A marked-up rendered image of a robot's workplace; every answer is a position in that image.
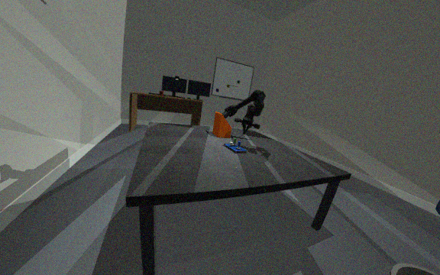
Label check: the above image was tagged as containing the blue circuit board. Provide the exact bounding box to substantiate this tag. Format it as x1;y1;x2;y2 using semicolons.
224;138;247;153

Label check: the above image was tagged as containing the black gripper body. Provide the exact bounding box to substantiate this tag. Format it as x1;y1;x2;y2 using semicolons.
235;113;260;129

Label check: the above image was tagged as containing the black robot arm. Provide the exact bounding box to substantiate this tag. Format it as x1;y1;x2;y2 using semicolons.
222;89;266;125

